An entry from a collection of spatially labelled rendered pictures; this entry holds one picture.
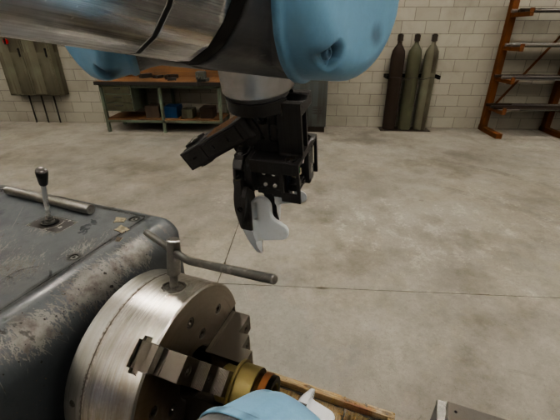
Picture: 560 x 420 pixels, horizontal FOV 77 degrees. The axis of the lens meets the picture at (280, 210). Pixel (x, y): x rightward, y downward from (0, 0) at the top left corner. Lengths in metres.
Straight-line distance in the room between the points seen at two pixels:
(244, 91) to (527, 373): 2.27
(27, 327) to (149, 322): 0.17
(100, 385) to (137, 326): 0.09
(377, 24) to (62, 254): 0.67
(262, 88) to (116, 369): 0.43
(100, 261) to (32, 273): 0.10
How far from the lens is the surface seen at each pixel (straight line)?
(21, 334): 0.63
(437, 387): 2.17
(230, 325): 0.73
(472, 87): 7.59
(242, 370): 0.64
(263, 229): 0.44
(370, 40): 0.17
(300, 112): 0.36
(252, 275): 0.43
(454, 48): 7.37
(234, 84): 0.35
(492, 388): 2.28
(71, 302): 0.66
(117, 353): 0.59
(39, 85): 8.33
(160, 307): 0.59
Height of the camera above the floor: 1.61
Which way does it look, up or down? 27 degrees down
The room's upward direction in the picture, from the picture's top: straight up
